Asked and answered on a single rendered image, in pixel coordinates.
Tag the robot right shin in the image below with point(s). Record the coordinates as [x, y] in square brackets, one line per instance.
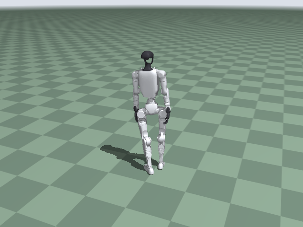
[161, 148]

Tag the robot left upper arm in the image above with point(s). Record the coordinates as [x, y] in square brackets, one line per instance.
[135, 82]

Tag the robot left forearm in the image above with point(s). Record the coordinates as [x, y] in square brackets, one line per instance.
[136, 100]

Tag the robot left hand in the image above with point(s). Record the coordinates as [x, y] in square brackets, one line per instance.
[135, 114]

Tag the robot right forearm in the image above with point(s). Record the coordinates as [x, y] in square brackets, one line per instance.
[166, 100]

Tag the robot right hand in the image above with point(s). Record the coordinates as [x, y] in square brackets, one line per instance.
[168, 113]

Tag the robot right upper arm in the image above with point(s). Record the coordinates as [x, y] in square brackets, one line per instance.
[163, 81]

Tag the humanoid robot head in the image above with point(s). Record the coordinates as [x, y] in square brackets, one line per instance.
[146, 55]

